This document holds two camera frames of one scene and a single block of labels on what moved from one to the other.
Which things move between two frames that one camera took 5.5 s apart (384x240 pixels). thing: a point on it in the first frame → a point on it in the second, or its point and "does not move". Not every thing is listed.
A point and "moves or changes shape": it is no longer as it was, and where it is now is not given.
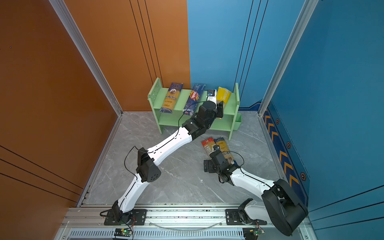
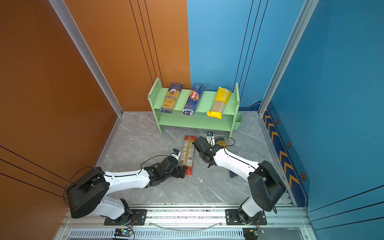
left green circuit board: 126,232 does not move
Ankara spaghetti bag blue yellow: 173,95 does not move
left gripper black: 218,109 → 179,174
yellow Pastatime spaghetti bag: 223,94 does not move
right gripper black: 210,163 → 200,155
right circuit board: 252,233 does not move
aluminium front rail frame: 88,223 does not move
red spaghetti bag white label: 208,144 moves or changes shape
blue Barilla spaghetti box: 194,99 does not move
